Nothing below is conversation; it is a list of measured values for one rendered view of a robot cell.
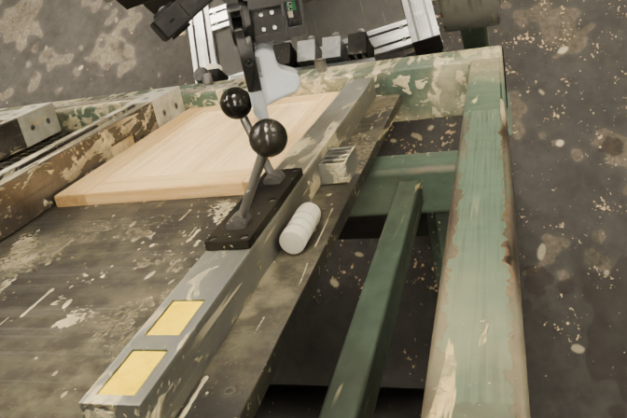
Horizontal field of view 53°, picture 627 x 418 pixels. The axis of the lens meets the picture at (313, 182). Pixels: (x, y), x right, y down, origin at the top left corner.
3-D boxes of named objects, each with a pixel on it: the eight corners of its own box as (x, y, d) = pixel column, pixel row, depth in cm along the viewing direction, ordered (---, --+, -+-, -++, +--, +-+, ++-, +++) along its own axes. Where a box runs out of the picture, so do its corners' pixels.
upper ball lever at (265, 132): (258, 231, 68) (297, 122, 62) (246, 248, 65) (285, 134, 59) (227, 216, 68) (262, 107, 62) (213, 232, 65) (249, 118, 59)
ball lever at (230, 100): (296, 177, 78) (247, 78, 74) (286, 189, 75) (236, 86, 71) (270, 187, 79) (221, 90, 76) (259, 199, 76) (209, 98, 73)
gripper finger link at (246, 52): (262, 92, 69) (244, 10, 66) (248, 95, 69) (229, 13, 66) (261, 84, 73) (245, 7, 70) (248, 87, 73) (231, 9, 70)
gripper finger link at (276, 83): (309, 124, 72) (293, 43, 69) (257, 134, 72) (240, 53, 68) (306, 118, 75) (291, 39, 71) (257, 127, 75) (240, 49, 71)
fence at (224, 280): (376, 96, 128) (373, 76, 127) (155, 451, 44) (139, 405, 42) (353, 98, 130) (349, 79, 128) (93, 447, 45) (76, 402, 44)
